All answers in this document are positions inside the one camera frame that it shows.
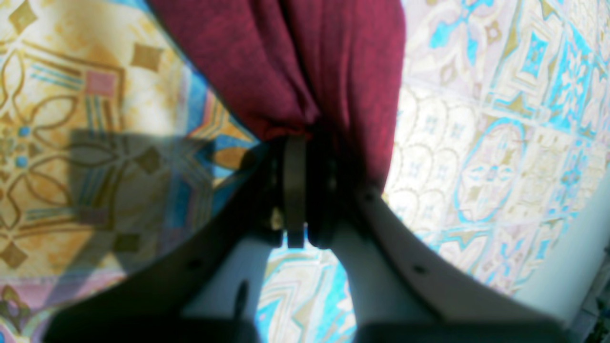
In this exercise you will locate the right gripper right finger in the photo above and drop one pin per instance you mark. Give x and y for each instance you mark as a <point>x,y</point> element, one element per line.
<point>402,291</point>

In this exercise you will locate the patterned tablecloth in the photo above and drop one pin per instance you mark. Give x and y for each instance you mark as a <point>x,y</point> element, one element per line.
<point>114,150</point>

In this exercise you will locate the dark red t-shirt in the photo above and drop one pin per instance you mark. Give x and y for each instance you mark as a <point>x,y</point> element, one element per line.
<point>300,67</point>

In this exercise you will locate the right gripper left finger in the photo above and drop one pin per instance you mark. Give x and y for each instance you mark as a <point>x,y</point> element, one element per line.
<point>207,289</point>

